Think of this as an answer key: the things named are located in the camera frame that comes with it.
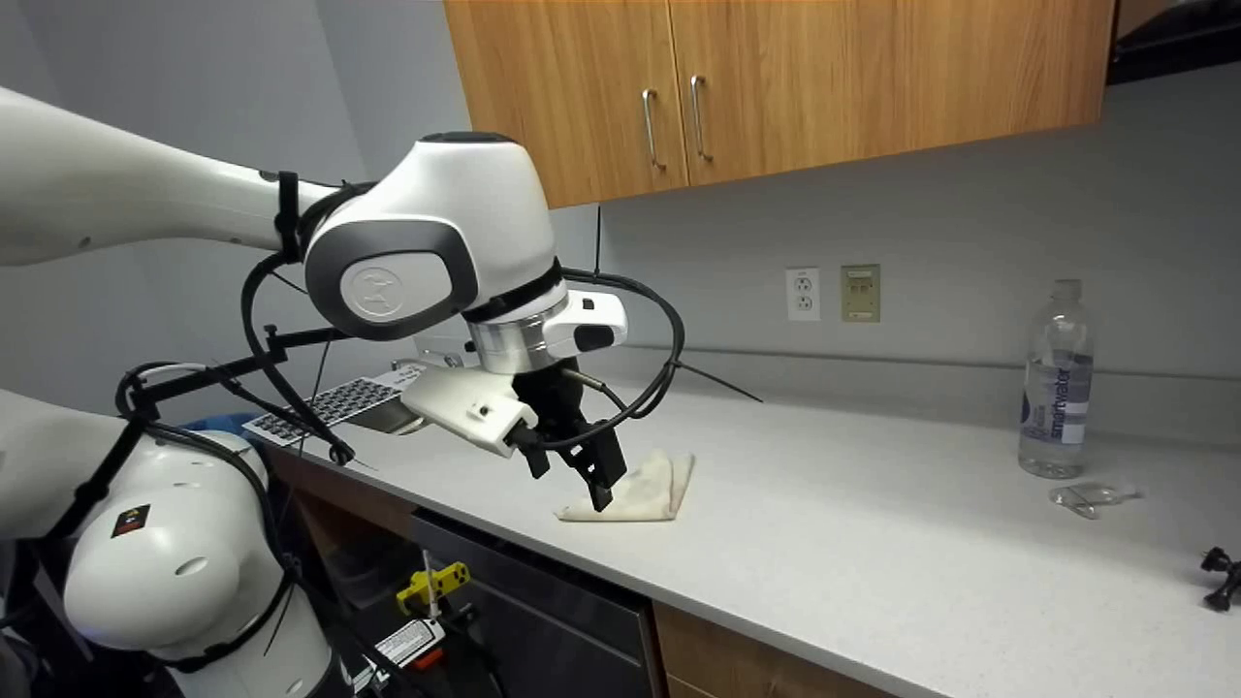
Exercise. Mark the crumpled clear plastic wrapper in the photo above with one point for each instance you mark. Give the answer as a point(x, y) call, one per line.
point(1090, 496)

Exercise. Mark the yellow clamp tool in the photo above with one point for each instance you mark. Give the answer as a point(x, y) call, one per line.
point(428, 587)

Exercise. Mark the white cloth towel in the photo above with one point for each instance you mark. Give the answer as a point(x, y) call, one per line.
point(646, 494)

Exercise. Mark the clear plastic water bottle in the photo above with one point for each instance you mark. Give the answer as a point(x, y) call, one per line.
point(1055, 384)

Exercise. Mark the steel sink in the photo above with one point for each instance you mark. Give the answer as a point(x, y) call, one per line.
point(366, 402)

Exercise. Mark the beige wall switch plate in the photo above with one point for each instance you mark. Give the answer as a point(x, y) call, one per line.
point(857, 294)

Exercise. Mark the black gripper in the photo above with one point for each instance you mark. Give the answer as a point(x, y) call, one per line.
point(560, 424)

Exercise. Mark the black clamp tripod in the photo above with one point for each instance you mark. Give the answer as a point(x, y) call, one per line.
point(1223, 596)

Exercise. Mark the wooden wall cabinet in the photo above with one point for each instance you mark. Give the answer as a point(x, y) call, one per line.
point(623, 97)

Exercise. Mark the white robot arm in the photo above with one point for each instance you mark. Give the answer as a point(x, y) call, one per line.
point(167, 531)

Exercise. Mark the black dishwasher front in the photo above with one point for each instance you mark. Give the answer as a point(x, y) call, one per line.
point(553, 630)

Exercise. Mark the white power outlet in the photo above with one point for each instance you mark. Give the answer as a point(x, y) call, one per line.
point(803, 297)

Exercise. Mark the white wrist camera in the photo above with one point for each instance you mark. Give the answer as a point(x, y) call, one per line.
point(588, 323)

